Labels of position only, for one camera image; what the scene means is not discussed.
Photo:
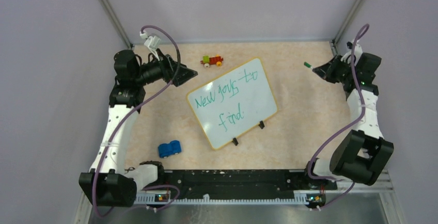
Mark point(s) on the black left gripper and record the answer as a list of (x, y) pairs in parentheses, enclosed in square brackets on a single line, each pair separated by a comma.
[(170, 67)]

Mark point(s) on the red toy train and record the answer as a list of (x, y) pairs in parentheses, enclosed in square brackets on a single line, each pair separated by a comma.
[(207, 61)]

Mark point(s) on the green white marker pen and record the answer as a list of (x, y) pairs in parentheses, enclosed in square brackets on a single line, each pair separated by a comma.
[(308, 65)]

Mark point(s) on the yellow-framed whiteboard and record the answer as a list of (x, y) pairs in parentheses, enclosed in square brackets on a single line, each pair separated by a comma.
[(233, 103)]

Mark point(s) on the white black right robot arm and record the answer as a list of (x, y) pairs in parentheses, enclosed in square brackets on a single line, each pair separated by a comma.
[(363, 153)]

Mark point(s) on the aluminium frame rail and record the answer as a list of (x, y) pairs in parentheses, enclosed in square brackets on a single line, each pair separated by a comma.
[(161, 196)]

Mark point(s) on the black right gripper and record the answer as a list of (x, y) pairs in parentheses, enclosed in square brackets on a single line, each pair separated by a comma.
[(326, 70)]

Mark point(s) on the blue toy car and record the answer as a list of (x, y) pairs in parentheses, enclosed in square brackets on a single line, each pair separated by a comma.
[(167, 149)]

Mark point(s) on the black whiteboard clip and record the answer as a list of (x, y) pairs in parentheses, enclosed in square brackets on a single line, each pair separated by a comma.
[(261, 125), (235, 141)]

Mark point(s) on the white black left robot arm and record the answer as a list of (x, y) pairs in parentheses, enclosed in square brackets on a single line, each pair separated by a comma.
[(119, 126)]

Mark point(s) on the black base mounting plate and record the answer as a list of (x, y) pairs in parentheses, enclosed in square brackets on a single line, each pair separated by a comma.
[(258, 184)]

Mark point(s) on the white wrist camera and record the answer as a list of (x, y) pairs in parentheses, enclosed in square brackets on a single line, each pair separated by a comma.
[(357, 51), (152, 42)]

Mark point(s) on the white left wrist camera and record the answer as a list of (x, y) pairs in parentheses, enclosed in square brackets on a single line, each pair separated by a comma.
[(152, 42)]

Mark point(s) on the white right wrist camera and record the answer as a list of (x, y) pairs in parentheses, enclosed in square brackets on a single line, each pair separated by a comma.
[(357, 51)]

